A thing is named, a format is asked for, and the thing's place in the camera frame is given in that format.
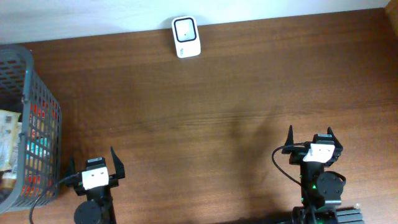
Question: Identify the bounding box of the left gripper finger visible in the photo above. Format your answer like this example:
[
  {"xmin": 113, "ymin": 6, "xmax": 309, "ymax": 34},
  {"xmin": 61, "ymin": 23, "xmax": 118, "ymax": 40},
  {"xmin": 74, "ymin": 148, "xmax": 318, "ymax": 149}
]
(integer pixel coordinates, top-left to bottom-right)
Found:
[
  {"xmin": 65, "ymin": 157, "xmax": 76, "ymax": 187},
  {"xmin": 111, "ymin": 147, "xmax": 125, "ymax": 179}
]

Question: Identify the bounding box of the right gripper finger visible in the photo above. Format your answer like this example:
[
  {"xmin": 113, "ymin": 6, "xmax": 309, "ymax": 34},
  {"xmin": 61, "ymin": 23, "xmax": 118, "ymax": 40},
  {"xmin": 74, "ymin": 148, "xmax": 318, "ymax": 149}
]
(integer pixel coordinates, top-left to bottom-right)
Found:
[
  {"xmin": 282, "ymin": 125, "xmax": 294, "ymax": 154},
  {"xmin": 327, "ymin": 127, "xmax": 343, "ymax": 151}
]

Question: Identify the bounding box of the yellow white wipes pack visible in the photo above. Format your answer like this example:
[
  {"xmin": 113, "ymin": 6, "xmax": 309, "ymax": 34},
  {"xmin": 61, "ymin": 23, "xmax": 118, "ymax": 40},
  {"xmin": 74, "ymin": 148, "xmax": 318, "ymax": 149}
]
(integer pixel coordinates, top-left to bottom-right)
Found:
[{"xmin": 1, "ymin": 110, "xmax": 21, "ymax": 172}]

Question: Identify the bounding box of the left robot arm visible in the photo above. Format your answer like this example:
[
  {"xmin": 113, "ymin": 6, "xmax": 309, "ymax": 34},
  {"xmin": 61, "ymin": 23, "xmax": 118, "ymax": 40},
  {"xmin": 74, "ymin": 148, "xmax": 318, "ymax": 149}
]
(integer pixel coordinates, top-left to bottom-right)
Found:
[{"xmin": 65, "ymin": 147, "xmax": 125, "ymax": 224}]

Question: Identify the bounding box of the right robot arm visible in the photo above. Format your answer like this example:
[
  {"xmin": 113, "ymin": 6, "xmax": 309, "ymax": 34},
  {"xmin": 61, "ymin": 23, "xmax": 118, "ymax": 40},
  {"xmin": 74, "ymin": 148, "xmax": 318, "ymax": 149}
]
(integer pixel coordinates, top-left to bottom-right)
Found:
[{"xmin": 282, "ymin": 126, "xmax": 346, "ymax": 223}]

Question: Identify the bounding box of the white barcode scanner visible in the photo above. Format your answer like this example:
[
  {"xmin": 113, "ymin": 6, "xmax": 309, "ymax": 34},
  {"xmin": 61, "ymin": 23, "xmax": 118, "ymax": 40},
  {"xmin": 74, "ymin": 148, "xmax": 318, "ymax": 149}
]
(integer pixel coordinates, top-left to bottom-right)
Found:
[{"xmin": 172, "ymin": 16, "xmax": 201, "ymax": 58}]

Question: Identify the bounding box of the grey plastic mesh basket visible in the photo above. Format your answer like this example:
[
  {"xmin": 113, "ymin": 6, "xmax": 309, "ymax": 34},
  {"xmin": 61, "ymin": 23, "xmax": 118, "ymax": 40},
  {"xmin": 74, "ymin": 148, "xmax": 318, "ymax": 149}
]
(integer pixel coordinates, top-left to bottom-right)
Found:
[{"xmin": 1, "ymin": 45, "xmax": 62, "ymax": 213}]

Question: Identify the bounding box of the left black camera cable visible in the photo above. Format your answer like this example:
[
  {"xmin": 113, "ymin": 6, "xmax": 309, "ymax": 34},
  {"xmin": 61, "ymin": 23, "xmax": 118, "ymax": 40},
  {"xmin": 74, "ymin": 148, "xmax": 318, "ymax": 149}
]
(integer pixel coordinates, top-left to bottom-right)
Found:
[{"xmin": 29, "ymin": 174, "xmax": 82, "ymax": 224}]

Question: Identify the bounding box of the black camera cable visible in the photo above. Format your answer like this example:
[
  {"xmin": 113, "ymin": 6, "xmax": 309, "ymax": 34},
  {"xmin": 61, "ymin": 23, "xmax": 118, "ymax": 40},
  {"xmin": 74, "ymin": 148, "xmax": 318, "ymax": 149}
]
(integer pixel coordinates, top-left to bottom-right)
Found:
[
  {"xmin": 271, "ymin": 141, "xmax": 312, "ymax": 200},
  {"xmin": 29, "ymin": 174, "xmax": 82, "ymax": 224}
]

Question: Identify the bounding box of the right black camera cable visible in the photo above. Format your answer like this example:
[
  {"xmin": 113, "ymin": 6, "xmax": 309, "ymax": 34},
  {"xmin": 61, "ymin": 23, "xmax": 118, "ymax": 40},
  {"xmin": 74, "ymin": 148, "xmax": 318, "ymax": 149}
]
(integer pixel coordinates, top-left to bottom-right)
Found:
[{"xmin": 271, "ymin": 141, "xmax": 312, "ymax": 200}]

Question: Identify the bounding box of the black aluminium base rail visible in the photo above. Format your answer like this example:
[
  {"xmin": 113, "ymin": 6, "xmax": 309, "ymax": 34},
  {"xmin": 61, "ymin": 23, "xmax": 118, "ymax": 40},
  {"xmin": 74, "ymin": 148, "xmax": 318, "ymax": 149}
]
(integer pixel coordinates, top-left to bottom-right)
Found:
[{"xmin": 290, "ymin": 207, "xmax": 365, "ymax": 224}]

